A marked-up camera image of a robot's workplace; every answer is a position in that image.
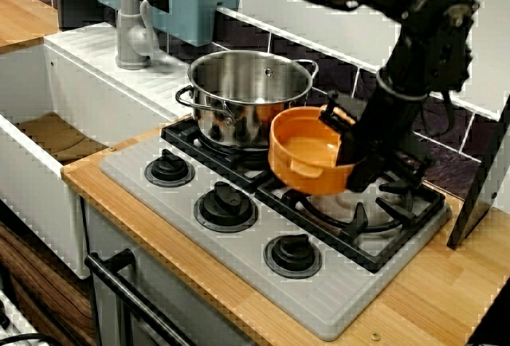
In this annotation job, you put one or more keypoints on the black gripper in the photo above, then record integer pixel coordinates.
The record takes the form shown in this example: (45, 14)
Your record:
(386, 130)

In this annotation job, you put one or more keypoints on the orange plastic pot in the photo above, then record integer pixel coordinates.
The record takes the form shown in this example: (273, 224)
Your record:
(307, 150)

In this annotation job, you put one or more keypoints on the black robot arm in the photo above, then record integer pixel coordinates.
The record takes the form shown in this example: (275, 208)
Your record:
(430, 23)

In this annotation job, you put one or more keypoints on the stainless steel pot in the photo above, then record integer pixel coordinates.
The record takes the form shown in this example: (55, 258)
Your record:
(239, 83)

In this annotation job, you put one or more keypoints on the black stove knob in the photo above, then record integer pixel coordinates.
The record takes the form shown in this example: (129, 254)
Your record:
(225, 206)
(293, 254)
(169, 166)

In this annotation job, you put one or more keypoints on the black stove grate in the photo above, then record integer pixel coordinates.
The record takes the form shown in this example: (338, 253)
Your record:
(183, 136)

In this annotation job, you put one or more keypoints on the grey stove plate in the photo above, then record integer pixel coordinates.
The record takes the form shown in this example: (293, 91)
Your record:
(239, 250)

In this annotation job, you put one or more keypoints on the black flat panel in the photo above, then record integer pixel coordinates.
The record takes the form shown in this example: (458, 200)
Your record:
(474, 186)

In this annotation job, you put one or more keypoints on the wooden countertop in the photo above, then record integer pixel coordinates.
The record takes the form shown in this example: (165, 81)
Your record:
(418, 294)

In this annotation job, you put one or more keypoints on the white oven front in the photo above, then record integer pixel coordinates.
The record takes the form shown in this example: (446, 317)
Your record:
(167, 282)

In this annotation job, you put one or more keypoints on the grey faucet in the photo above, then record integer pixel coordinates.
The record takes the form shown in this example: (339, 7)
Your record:
(127, 35)

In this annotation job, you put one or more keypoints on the white sink basin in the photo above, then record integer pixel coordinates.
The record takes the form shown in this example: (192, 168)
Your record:
(99, 95)

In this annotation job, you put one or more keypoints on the wooden side counter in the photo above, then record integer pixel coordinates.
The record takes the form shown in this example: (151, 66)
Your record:
(20, 19)

